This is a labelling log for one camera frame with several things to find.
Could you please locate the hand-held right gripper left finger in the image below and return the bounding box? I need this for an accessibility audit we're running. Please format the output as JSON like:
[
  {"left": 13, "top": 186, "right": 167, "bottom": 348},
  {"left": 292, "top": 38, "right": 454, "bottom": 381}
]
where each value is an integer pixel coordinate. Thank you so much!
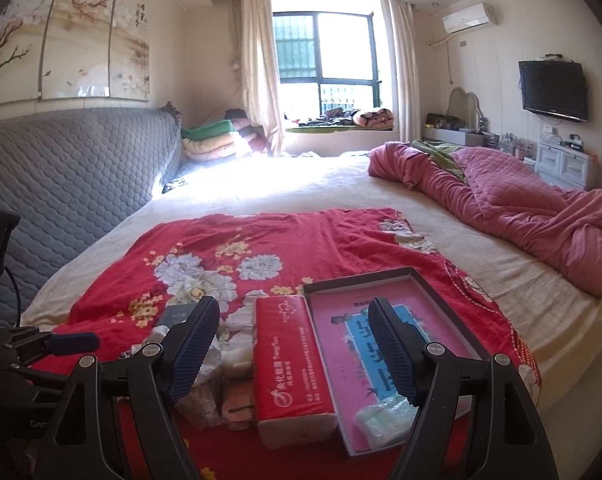
[{"left": 33, "top": 296, "right": 222, "bottom": 480}]

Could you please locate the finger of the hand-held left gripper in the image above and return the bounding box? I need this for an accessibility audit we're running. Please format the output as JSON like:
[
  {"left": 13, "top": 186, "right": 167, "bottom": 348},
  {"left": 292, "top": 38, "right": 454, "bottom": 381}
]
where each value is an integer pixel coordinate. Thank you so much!
[{"left": 3, "top": 327, "right": 102, "bottom": 366}]

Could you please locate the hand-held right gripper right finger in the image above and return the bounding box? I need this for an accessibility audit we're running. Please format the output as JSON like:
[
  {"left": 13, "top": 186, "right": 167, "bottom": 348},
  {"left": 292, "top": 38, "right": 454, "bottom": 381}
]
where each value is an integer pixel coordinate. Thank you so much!
[{"left": 368, "top": 296, "right": 564, "bottom": 480}]

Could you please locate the green soft item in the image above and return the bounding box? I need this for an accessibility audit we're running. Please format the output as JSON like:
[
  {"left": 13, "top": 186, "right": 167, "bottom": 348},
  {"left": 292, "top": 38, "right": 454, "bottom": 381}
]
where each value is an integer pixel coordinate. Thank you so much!
[{"left": 356, "top": 392, "right": 419, "bottom": 453}]

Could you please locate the grey cardboard tray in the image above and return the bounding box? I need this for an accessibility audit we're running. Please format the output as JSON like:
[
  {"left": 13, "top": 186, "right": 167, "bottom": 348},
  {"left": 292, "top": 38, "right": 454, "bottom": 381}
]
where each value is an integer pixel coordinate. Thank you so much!
[{"left": 302, "top": 267, "right": 486, "bottom": 457}]

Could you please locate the clear bag of soft things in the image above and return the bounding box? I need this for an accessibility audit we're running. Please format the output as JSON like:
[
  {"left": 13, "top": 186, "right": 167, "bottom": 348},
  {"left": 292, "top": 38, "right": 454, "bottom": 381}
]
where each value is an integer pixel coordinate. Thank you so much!
[{"left": 176, "top": 330, "right": 259, "bottom": 431}]

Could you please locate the dark box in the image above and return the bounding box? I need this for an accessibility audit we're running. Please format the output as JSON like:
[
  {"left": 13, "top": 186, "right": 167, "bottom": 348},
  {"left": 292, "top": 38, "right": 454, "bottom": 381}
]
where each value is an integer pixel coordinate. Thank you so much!
[{"left": 156, "top": 302, "right": 202, "bottom": 331}]

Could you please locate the pink book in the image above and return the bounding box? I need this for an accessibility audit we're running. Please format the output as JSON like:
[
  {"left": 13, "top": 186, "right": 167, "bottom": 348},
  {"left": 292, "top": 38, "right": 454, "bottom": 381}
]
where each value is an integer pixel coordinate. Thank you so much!
[{"left": 313, "top": 290, "right": 474, "bottom": 441}]

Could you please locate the red box lid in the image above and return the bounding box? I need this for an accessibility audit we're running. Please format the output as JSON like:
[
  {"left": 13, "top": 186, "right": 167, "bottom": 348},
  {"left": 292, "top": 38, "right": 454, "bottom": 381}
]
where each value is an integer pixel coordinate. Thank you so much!
[{"left": 253, "top": 296, "right": 339, "bottom": 448}]

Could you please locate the red floral sheet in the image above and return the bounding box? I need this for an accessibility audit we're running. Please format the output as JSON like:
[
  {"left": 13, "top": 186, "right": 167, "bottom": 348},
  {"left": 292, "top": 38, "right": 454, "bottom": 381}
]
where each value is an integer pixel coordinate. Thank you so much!
[{"left": 28, "top": 207, "right": 542, "bottom": 480}]

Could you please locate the grey quilted headboard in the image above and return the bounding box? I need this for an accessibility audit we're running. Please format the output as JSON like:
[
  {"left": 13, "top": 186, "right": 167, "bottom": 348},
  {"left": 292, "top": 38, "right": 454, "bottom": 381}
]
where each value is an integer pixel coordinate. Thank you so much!
[{"left": 0, "top": 107, "right": 182, "bottom": 306}]

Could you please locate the cream bed sheet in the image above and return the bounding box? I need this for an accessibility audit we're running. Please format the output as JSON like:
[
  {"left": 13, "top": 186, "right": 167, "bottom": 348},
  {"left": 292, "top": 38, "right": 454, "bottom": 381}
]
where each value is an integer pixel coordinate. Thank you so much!
[{"left": 21, "top": 152, "right": 602, "bottom": 411}]

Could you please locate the pink quilt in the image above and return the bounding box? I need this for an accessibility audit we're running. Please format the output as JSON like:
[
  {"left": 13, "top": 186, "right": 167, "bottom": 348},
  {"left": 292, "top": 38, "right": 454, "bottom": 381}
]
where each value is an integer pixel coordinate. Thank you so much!
[{"left": 368, "top": 141, "right": 602, "bottom": 297}]

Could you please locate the stack of folded blankets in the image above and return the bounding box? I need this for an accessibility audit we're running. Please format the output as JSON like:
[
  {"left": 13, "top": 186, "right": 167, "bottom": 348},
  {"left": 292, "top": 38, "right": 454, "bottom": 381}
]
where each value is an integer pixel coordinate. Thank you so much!
[{"left": 182, "top": 132, "right": 252, "bottom": 163}]

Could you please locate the green cloth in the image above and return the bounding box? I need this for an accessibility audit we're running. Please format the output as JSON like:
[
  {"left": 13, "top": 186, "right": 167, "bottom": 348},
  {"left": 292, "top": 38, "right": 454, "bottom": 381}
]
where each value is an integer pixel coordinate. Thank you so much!
[{"left": 411, "top": 140, "right": 466, "bottom": 183}]

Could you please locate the green folded blanket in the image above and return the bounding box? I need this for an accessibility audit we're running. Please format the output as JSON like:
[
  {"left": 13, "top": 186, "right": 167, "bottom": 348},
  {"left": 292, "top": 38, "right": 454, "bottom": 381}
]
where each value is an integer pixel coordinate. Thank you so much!
[{"left": 181, "top": 120, "right": 236, "bottom": 140}]

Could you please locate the cluttered vanity table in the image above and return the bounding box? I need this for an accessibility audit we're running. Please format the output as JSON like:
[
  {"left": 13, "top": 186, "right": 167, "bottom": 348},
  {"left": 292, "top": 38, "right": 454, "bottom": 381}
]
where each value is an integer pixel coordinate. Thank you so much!
[{"left": 421, "top": 112, "right": 502, "bottom": 148}]

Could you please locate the floral patterned blanket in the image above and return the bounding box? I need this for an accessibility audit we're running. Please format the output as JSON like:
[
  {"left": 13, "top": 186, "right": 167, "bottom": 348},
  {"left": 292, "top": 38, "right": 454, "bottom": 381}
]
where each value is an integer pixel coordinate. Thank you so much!
[{"left": 353, "top": 108, "right": 396, "bottom": 128}]

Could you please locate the dark clothes heap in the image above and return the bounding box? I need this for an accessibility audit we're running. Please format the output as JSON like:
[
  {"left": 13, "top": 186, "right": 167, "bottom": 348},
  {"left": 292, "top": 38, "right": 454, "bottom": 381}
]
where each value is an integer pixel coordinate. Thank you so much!
[{"left": 293, "top": 107, "right": 362, "bottom": 126}]

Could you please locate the vanity mirror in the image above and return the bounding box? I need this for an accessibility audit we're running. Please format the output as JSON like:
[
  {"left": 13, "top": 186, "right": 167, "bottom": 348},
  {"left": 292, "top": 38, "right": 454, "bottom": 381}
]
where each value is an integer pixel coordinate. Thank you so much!
[{"left": 447, "top": 87, "right": 482, "bottom": 128}]

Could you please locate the white drawer cabinet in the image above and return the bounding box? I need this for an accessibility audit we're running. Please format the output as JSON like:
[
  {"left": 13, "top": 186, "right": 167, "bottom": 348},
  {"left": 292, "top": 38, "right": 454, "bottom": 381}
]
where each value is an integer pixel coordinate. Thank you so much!
[{"left": 536, "top": 140, "right": 599, "bottom": 191}]

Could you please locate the cream curtain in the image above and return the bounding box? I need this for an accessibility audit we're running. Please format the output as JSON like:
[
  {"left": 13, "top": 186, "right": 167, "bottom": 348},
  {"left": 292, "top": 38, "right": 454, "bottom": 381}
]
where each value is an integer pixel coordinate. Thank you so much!
[
  {"left": 381, "top": 0, "right": 422, "bottom": 143},
  {"left": 238, "top": 0, "right": 286, "bottom": 156}
]

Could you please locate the dark framed window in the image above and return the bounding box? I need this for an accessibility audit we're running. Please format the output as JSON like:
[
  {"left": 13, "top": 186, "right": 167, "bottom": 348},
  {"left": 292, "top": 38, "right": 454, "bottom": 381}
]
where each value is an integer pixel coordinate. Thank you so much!
[{"left": 271, "top": 10, "right": 384, "bottom": 131}]

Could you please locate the white air conditioner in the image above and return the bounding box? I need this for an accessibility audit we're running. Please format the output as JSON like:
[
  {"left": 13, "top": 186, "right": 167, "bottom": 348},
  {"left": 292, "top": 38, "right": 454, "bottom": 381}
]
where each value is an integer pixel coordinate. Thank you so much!
[{"left": 442, "top": 2, "right": 499, "bottom": 36}]

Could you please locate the black cable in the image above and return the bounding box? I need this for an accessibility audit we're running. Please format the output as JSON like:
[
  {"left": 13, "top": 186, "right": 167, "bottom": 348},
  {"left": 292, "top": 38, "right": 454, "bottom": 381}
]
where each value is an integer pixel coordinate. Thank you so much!
[{"left": 0, "top": 260, "right": 22, "bottom": 331}]

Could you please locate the floral wall painting panel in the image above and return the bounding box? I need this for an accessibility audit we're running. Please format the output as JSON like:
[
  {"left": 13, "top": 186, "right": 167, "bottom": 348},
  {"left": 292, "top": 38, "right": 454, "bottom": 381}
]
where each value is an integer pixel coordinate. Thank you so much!
[
  {"left": 0, "top": 0, "right": 59, "bottom": 106},
  {"left": 38, "top": 0, "right": 119, "bottom": 101},
  {"left": 108, "top": 0, "right": 152, "bottom": 103}
]

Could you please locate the black wall television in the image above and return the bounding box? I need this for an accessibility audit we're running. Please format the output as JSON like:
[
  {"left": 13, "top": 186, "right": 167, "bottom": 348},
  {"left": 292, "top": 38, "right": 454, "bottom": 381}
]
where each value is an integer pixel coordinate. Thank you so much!
[{"left": 518, "top": 60, "right": 589, "bottom": 123}]

